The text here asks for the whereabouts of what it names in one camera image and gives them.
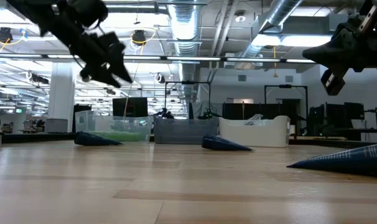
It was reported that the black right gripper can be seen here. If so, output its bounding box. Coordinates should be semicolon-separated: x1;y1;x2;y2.
302;0;377;96

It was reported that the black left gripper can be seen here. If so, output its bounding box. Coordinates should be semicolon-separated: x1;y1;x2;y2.
67;30;133;89

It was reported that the black background monitor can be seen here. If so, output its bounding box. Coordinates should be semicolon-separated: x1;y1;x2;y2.
112;97;149;118

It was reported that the white square column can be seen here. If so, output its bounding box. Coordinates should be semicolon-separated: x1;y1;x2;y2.
47;62;76;120

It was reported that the clear plastic bin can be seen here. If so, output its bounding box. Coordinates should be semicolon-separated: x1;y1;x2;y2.
75;110;154;144

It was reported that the desk with black equipment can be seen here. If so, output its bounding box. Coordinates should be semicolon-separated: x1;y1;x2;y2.
308;101;377;141

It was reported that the dark blue toiletry tube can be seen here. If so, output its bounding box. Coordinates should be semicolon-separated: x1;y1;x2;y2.
201;133;254;152
286;142;377;179
74;131;124;146

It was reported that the grey box by column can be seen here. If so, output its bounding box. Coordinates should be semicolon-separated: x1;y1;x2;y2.
45;118;68;134

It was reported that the long linear ceiling light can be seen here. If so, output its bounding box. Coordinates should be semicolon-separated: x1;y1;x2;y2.
0;53;315;64

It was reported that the grey plastic bin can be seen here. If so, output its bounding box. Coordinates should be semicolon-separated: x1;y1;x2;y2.
153;116;220;145

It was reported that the white plastic bin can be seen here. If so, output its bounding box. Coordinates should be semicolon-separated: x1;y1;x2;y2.
218;115;291;148

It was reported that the black ceiling device yellow cable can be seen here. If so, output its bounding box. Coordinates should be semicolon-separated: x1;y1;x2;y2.
131;29;147;46
0;27;14;44

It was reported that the black background rig frame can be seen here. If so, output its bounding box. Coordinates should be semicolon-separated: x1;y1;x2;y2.
164;81;212;119
264;84;309;139

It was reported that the yellow hanging cord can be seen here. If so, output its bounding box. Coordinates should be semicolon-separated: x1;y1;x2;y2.
272;46;278;78

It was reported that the silver round air duct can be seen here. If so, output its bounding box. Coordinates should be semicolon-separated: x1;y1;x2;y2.
238;0;304;63
168;0;205;103

